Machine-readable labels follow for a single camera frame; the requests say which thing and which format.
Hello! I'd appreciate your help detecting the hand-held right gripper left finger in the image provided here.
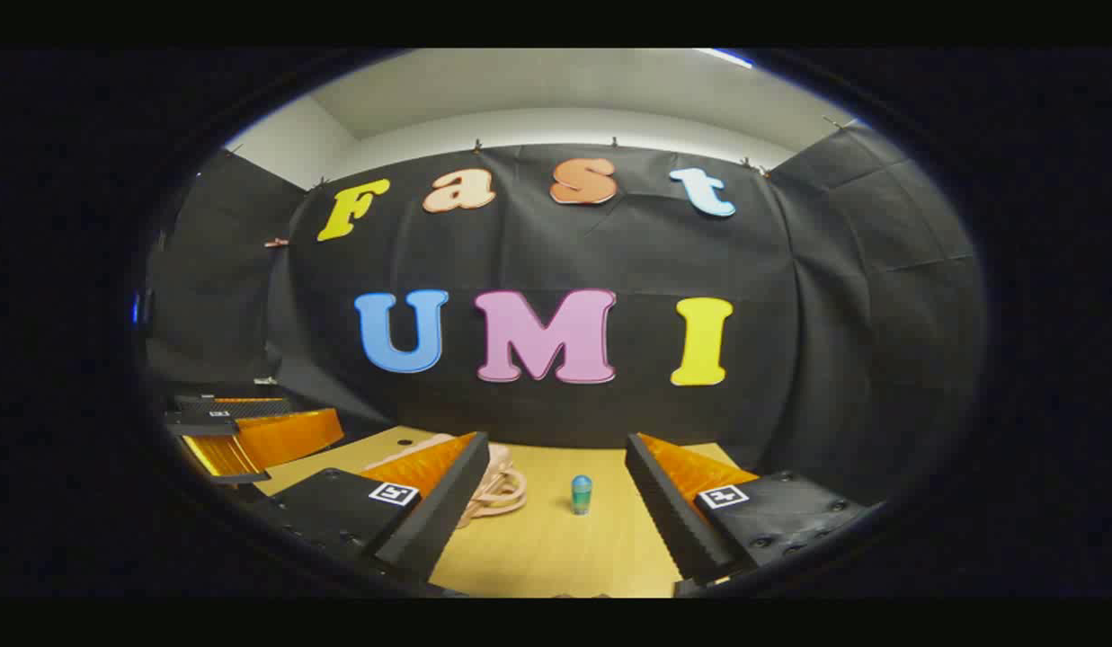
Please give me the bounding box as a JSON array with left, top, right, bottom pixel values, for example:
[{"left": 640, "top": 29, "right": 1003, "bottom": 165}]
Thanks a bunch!
[{"left": 270, "top": 432, "right": 490, "bottom": 585}]

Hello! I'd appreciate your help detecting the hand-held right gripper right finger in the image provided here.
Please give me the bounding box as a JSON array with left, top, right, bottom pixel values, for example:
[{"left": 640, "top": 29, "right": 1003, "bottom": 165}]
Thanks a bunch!
[{"left": 625, "top": 433, "right": 883, "bottom": 587}]

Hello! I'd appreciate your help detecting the pink suitcase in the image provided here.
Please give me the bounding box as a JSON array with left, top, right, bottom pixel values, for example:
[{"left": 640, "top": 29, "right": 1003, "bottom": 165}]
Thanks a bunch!
[{"left": 362, "top": 433, "right": 528, "bottom": 529}]

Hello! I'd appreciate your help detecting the black backdrop cloth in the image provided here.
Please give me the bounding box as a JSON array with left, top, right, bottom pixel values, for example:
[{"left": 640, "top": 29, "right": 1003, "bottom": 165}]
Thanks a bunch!
[{"left": 142, "top": 121, "right": 986, "bottom": 504}]

